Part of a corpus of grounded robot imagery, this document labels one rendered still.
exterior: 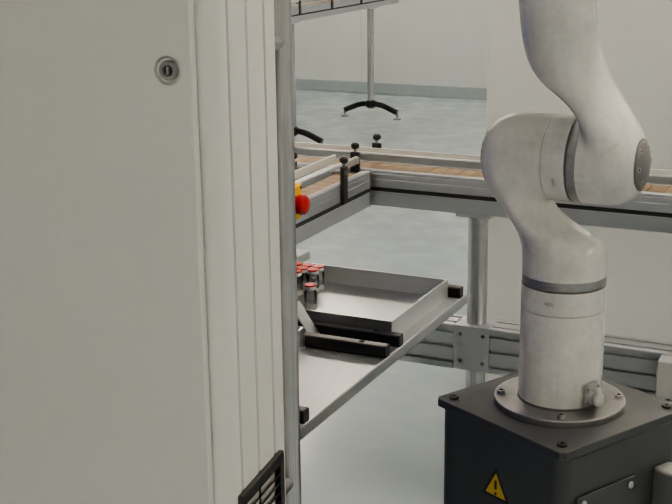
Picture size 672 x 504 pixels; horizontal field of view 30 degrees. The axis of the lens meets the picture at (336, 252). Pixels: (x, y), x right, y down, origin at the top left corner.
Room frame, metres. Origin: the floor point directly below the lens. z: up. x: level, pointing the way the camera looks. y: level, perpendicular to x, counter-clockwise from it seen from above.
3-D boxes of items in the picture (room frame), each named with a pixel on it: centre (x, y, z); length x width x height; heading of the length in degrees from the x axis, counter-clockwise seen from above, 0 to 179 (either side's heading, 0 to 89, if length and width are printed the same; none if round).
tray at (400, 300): (2.12, 0.01, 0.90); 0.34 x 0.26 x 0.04; 64
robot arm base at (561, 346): (1.72, -0.32, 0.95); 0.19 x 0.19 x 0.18
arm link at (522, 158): (1.73, -0.30, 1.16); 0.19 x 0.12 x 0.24; 60
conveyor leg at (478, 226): (3.01, -0.35, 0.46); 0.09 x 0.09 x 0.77; 64
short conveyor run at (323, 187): (2.77, 0.12, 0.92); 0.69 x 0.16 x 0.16; 154
